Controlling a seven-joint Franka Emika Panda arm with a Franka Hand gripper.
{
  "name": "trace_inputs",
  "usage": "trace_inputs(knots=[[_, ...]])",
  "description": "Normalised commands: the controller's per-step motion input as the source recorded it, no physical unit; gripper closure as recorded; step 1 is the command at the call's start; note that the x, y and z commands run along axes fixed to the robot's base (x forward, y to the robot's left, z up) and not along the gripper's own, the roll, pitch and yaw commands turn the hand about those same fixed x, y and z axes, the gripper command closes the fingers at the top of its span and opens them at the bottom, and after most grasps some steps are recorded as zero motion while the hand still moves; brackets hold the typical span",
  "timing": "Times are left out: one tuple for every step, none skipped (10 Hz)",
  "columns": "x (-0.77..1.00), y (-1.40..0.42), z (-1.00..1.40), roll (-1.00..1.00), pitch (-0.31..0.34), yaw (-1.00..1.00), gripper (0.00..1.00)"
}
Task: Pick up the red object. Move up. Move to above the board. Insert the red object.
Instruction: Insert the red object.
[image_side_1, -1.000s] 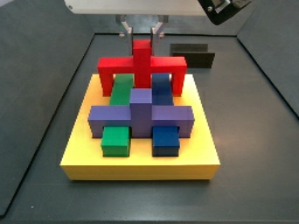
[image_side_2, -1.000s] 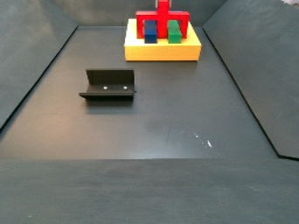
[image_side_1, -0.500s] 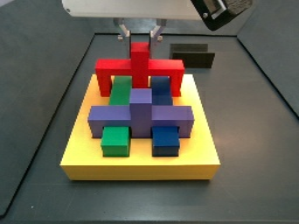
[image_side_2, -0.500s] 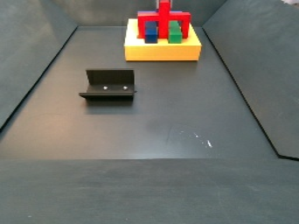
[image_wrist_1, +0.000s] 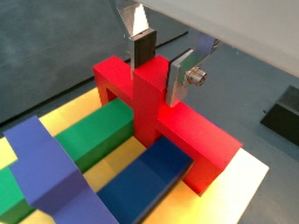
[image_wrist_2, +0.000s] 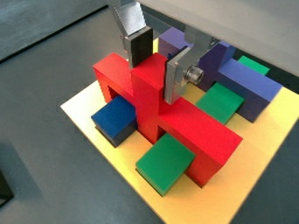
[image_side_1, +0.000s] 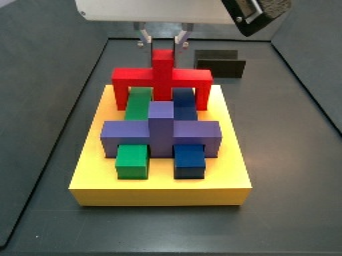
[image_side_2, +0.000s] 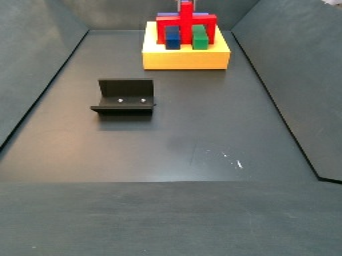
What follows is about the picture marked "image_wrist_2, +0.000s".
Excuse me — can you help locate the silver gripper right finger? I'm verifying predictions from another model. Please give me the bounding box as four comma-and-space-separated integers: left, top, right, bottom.
163, 25, 219, 104

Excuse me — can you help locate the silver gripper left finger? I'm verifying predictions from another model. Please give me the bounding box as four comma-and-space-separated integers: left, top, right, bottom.
107, 0, 154, 68

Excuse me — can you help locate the red cross-shaped block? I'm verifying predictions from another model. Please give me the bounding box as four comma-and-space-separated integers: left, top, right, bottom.
94, 53, 242, 186

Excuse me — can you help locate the yellow base board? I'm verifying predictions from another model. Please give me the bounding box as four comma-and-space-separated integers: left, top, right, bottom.
60, 82, 299, 224

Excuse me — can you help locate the purple cross-shaped block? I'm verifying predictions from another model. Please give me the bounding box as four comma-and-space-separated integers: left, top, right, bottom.
159, 28, 282, 123

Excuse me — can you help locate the blue long block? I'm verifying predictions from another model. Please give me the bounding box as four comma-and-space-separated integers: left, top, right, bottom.
91, 95, 138, 147

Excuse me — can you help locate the green long block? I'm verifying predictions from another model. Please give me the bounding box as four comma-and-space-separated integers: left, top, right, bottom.
135, 55, 271, 198

